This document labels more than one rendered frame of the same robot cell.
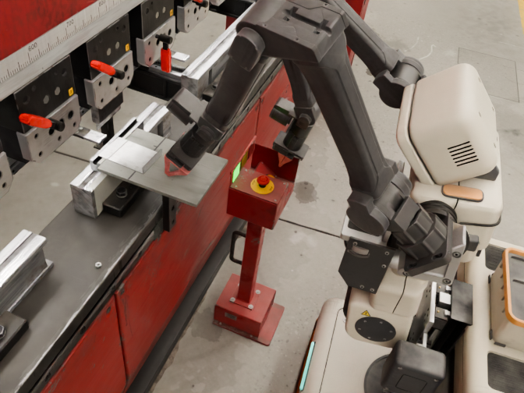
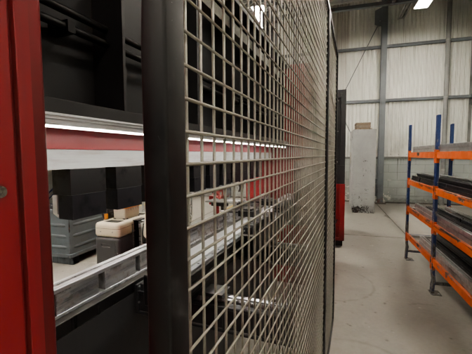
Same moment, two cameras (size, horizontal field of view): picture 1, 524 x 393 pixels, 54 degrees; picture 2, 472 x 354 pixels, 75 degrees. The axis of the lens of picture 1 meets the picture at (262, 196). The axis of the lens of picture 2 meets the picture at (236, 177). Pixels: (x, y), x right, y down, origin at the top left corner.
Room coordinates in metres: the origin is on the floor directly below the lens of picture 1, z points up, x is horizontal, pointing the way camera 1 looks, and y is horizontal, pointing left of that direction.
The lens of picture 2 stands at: (3.50, 0.64, 1.38)
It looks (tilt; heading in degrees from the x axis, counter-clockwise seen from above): 4 degrees down; 186
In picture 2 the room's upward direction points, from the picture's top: straight up
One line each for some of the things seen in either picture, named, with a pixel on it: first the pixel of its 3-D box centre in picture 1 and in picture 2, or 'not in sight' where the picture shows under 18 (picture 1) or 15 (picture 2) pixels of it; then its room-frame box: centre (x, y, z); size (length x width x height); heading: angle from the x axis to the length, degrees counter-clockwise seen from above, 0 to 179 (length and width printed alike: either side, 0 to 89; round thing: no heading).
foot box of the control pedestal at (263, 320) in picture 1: (250, 307); not in sight; (1.20, -0.03, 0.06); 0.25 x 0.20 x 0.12; 75
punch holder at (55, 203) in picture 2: not in sight; (80, 192); (2.50, -0.01, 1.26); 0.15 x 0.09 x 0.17; 165
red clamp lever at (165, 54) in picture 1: (164, 53); not in sight; (1.11, 0.29, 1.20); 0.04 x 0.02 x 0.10; 75
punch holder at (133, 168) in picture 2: not in sight; (121, 186); (2.31, 0.04, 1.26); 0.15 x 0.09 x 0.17; 165
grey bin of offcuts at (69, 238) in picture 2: not in sight; (75, 229); (-0.47, -2.06, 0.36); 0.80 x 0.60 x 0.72; 170
